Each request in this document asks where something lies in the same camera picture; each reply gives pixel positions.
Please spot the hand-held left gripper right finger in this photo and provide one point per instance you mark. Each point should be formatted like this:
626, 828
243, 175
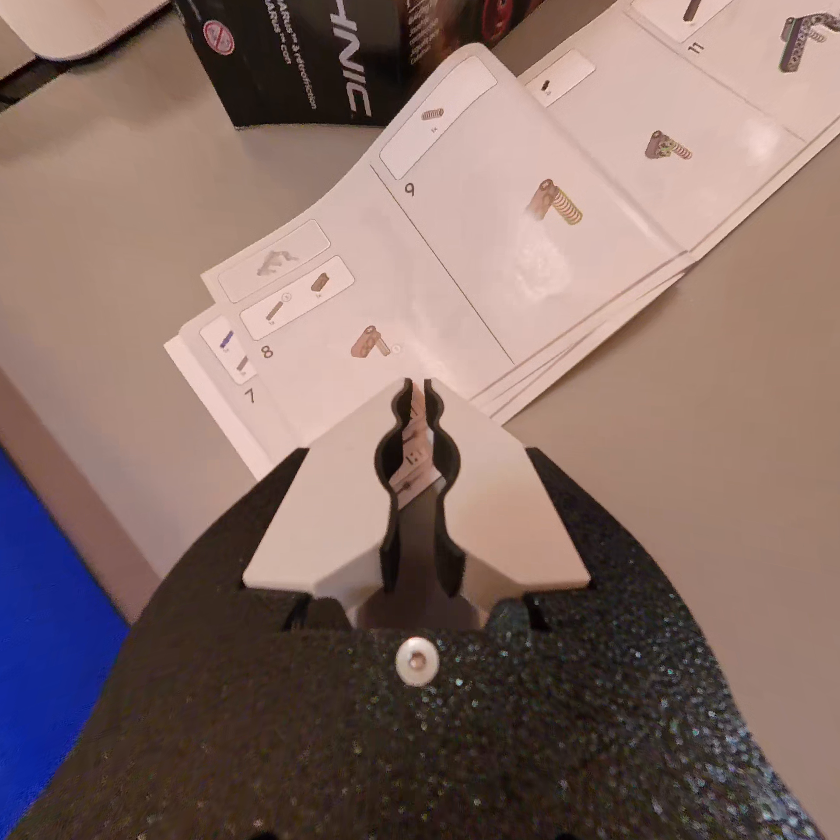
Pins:
512, 525

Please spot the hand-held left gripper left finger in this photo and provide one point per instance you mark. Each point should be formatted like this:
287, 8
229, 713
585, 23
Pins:
315, 518

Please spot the white instruction booklet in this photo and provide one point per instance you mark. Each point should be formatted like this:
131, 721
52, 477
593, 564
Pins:
459, 262

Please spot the blue panel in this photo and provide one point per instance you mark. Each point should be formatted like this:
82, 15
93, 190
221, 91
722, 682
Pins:
46, 643

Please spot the black toy box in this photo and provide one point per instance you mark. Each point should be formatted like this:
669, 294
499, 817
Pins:
295, 52

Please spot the white flat object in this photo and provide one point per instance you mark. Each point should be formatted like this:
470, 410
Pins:
72, 26

